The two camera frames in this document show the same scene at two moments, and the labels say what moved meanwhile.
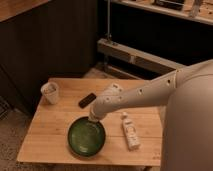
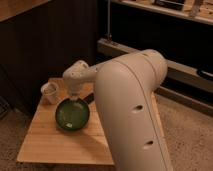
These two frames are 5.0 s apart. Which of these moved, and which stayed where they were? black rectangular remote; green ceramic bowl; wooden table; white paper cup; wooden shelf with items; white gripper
Moved: green ceramic bowl; white gripper
Stayed: white paper cup; black rectangular remote; wooden table; wooden shelf with items
